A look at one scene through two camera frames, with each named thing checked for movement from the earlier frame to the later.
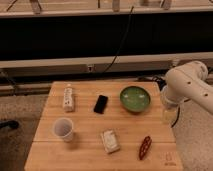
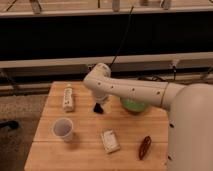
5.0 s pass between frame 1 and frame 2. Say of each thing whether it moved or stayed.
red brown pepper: stayed
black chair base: stayed
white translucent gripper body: moved
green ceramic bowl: stayed
